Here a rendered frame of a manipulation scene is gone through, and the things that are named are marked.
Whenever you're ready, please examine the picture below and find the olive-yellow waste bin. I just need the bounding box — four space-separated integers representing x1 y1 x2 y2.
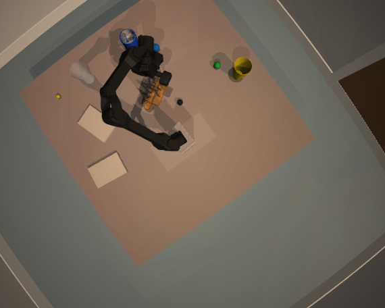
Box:
233 57 252 80

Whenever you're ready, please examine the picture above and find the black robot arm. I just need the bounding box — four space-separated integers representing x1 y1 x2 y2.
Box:
100 35 187 151

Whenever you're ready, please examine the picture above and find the blue mug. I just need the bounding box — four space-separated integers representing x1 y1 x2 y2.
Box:
120 29 138 49

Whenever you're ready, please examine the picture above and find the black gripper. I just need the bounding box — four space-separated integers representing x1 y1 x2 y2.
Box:
131 62 172 86

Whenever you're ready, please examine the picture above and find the green oval ball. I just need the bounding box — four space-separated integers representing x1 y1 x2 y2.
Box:
213 61 221 69

